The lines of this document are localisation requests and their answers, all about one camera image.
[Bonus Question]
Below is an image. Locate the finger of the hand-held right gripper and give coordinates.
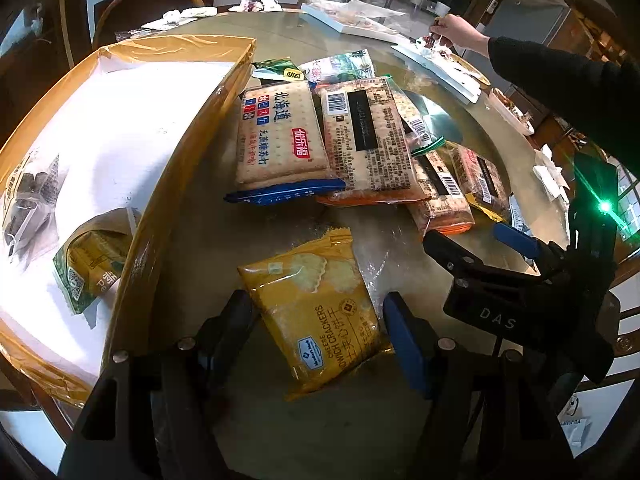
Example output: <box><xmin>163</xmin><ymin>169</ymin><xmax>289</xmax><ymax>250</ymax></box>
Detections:
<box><xmin>422</xmin><ymin>229</ymin><xmax>541</xmax><ymax>286</ymax></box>
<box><xmin>492</xmin><ymin>222</ymin><xmax>569</xmax><ymax>272</ymax></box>

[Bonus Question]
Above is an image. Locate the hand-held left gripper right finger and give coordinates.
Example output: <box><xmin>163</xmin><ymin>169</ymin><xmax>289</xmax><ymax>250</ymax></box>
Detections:
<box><xmin>382</xmin><ymin>291</ymin><xmax>576</xmax><ymax>480</ymax></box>

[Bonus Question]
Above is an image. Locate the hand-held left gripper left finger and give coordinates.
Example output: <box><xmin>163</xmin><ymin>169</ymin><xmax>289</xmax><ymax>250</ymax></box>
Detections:
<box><xmin>57</xmin><ymin>291</ymin><xmax>259</xmax><ymax>480</ymax></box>

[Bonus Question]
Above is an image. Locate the small orange-edged cracker packet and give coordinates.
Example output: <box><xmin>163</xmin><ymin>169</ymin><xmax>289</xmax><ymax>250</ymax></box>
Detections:
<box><xmin>405</xmin><ymin>152</ymin><xmax>476</xmax><ymax>236</ymax></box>

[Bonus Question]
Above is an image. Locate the yellow-edged cracker packet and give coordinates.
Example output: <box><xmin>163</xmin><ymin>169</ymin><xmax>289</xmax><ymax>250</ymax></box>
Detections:
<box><xmin>447</xmin><ymin>142</ymin><xmax>511</xmax><ymax>223</ymax></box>

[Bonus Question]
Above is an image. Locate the yellow cheese cracker packet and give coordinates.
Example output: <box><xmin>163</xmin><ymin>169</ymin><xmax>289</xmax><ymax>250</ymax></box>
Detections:
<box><xmin>236</xmin><ymin>227</ymin><xmax>393</xmax><ymax>402</ymax></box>

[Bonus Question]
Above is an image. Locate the clear green-edged snack packet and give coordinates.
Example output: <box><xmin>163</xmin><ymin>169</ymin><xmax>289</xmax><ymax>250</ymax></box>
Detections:
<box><xmin>390</xmin><ymin>80</ymin><xmax>448</xmax><ymax>158</ymax></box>

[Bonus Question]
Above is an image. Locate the large orange-edged cracker packet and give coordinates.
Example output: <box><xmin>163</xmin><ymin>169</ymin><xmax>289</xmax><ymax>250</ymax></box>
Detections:
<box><xmin>312</xmin><ymin>76</ymin><xmax>432</xmax><ymax>206</ymax></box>

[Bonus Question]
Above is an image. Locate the white foam box yellow tape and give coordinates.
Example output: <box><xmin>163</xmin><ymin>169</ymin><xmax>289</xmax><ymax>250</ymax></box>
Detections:
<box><xmin>0</xmin><ymin>35</ymin><xmax>258</xmax><ymax>408</ymax></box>

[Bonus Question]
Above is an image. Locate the another person's forearm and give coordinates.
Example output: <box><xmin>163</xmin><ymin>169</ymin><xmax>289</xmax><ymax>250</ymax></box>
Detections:
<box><xmin>487</xmin><ymin>35</ymin><xmax>640</xmax><ymax>161</ymax></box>

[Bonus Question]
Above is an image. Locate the clear bag of dark snacks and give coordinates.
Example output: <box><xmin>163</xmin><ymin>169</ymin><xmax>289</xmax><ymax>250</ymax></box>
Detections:
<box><xmin>0</xmin><ymin>152</ymin><xmax>63</xmax><ymax>261</ymax></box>

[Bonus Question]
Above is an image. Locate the white crumpled tissue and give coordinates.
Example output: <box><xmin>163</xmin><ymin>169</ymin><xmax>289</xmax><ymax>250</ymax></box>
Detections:
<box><xmin>531</xmin><ymin>146</ymin><xmax>572</xmax><ymax>207</ymax></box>

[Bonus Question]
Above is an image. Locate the white printed paper bag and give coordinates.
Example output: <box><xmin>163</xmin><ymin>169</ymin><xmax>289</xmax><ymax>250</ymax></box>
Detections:
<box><xmin>554</xmin><ymin>394</ymin><xmax>593</xmax><ymax>457</ymax></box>

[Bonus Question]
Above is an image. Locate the small plate with leftovers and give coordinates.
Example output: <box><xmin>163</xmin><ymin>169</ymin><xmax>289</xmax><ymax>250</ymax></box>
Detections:
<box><xmin>487</xmin><ymin>87</ymin><xmax>536</xmax><ymax>136</ymax></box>

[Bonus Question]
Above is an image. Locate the silver turntable hub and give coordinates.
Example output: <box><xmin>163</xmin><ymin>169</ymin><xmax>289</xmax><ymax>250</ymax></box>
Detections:
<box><xmin>417</xmin><ymin>91</ymin><xmax>463</xmax><ymax>143</ymax></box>

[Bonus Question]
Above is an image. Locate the green yellow snack packet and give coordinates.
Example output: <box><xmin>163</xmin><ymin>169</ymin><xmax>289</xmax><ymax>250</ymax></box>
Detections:
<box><xmin>52</xmin><ymin>210</ymin><xmax>133</xmax><ymax>316</ymax></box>

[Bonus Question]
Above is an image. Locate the white tray with food scraps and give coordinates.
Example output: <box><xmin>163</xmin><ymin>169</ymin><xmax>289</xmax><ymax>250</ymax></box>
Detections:
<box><xmin>390</xmin><ymin>40</ymin><xmax>483</xmax><ymax>106</ymax></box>

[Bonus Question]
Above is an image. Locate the blue-edged cracker packet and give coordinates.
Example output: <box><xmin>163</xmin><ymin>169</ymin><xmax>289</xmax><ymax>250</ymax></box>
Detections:
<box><xmin>223</xmin><ymin>81</ymin><xmax>347</xmax><ymax>206</ymax></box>

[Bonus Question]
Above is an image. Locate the green white snack packet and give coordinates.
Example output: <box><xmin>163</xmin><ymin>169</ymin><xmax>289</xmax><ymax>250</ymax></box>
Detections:
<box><xmin>299</xmin><ymin>49</ymin><xmax>376</xmax><ymax>83</ymax></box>

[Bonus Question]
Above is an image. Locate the wooden shelf unit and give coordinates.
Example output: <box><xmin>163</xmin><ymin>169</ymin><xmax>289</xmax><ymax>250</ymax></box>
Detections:
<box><xmin>565</xmin><ymin>0</ymin><xmax>632</xmax><ymax>63</ymax></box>

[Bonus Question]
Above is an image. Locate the grey cabinet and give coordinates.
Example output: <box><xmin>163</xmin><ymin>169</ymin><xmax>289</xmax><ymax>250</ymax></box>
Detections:
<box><xmin>497</xmin><ymin>0</ymin><xmax>571</xmax><ymax>48</ymax></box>

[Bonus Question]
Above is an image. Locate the dark green snack packet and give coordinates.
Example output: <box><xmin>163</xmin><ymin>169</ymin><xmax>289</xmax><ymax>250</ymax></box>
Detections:
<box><xmin>251</xmin><ymin>56</ymin><xmax>307</xmax><ymax>83</ymax></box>

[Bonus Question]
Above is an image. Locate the white flat tray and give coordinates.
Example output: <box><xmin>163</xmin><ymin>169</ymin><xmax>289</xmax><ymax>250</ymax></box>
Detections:
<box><xmin>300</xmin><ymin>0</ymin><xmax>412</xmax><ymax>45</ymax></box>

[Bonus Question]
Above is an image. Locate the white crumpled napkin pile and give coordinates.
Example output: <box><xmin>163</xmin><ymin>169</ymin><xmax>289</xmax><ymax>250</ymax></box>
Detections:
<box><xmin>142</xmin><ymin>6</ymin><xmax>218</xmax><ymax>29</ymax></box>

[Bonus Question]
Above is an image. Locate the stained crumpled tissue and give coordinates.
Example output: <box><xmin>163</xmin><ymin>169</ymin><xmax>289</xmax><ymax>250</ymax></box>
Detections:
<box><xmin>230</xmin><ymin>0</ymin><xmax>286</xmax><ymax>14</ymax></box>

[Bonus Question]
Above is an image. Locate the round-backed wooden chair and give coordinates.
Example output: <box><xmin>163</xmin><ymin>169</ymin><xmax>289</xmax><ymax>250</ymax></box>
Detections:
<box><xmin>92</xmin><ymin>0</ymin><xmax>206</xmax><ymax>51</ymax></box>

